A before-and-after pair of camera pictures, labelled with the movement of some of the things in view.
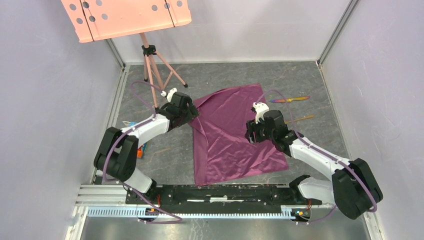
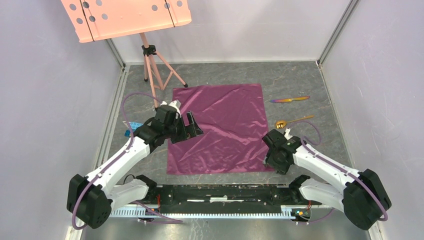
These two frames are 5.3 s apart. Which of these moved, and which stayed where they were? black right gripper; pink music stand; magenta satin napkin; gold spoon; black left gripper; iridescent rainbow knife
Moved: black left gripper; black right gripper; magenta satin napkin
Stayed: gold spoon; pink music stand; iridescent rainbow knife
